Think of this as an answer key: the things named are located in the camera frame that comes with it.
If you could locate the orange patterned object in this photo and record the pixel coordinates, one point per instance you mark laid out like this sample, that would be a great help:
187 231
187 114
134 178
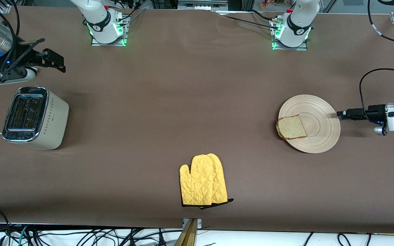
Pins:
268 4

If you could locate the beige and chrome toaster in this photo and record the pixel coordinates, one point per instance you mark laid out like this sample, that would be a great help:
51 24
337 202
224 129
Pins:
51 116

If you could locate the brass coloured beam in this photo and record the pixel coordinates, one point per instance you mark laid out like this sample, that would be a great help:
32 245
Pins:
187 237

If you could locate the grey metal box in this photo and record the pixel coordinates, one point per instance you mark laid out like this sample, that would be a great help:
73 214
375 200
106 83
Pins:
200 5

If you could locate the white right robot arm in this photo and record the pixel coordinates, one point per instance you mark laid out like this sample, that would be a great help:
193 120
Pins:
103 36

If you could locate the round wooden plate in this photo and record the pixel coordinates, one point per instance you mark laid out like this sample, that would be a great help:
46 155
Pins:
320 119

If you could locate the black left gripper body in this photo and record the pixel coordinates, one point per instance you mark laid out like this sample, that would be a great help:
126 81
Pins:
375 112

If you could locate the black post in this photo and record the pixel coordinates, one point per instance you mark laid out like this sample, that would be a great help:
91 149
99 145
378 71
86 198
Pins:
234 4

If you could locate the slice of seeded bread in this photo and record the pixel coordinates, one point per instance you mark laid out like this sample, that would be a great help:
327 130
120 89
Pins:
291 127

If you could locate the small metal bracket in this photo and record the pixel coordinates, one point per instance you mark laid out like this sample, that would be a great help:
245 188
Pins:
199 222

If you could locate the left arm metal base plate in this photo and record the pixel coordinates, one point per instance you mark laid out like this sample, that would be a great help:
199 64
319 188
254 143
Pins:
289 48

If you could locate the yellow quilted oven mitt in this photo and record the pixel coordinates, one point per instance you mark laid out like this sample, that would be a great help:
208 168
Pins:
197 181
221 184

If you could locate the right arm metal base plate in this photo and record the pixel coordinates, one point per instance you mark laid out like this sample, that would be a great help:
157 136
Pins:
108 44

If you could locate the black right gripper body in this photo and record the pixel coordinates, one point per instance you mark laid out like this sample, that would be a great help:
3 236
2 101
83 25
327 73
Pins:
29 60

